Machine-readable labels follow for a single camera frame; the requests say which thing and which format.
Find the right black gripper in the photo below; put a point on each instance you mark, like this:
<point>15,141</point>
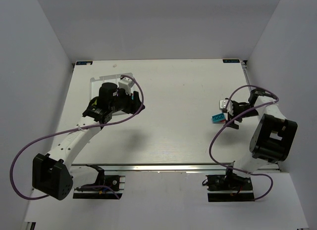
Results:
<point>234,114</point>

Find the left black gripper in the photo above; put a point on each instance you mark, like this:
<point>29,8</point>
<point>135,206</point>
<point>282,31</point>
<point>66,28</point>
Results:
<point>135,103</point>

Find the large teal lego brick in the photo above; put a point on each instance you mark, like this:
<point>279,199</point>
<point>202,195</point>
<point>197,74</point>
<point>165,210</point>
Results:
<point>217,118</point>

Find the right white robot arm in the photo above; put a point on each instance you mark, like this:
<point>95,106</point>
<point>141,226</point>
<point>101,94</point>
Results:
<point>272,139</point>

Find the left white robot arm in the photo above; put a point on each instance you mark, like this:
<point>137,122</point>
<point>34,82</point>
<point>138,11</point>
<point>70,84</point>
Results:
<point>53,174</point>

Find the white divided sorting tray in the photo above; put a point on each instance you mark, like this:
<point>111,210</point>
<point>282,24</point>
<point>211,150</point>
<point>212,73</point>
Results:
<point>109,79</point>

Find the left blue corner label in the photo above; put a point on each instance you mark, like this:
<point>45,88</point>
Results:
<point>79,63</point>

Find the blue corner label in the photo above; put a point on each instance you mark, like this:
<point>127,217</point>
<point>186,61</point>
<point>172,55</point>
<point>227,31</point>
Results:
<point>231,61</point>
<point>79,63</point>

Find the right blue corner label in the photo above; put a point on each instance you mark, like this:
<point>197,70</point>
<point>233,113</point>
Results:
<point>231,61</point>

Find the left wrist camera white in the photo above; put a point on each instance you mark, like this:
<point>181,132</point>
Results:
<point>126,83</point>

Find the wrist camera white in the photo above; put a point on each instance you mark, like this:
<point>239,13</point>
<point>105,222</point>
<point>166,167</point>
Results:
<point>126,83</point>
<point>226,106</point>

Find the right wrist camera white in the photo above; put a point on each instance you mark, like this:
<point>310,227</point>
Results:
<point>226,106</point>

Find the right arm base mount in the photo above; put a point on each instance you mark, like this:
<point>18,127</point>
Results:
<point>229,187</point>

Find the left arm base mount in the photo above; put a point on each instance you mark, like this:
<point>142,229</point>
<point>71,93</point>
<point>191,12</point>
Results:
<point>93,182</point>

